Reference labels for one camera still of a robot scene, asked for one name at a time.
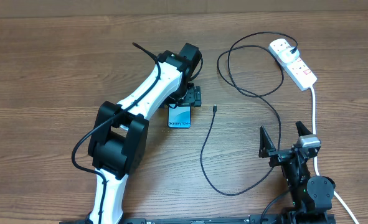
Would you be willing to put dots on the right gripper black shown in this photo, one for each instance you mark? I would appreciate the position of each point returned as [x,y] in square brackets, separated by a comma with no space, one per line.
[278,157]

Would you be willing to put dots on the white power strip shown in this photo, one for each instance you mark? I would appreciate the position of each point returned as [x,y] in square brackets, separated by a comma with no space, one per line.
[298,71]

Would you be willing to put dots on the cardboard wall panel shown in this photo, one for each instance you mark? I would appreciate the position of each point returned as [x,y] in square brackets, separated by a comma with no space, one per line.
[68,8]

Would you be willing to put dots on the Samsung Galaxy smartphone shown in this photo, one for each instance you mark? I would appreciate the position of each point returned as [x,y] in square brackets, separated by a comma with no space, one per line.
[179,117]

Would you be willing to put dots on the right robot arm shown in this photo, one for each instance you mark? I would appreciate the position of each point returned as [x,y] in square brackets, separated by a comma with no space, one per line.
[311,195]

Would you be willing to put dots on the white charger plug adapter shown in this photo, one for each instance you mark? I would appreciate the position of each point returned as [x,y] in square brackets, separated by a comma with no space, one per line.
[288,56]

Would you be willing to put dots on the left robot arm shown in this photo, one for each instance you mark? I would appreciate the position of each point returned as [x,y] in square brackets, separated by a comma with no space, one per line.
[121,129]

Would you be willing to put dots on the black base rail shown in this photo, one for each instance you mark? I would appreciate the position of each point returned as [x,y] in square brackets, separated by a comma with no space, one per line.
[252,219]

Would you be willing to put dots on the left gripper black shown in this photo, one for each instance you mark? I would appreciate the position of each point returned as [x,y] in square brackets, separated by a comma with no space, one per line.
[192,96]

